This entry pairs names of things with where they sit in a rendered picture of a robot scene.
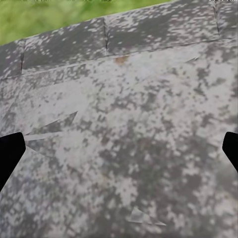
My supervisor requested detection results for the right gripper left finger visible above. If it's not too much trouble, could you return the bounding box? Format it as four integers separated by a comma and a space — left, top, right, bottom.
0, 132, 26, 191

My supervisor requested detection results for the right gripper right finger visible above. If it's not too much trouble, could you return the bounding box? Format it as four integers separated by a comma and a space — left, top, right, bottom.
222, 132, 238, 171

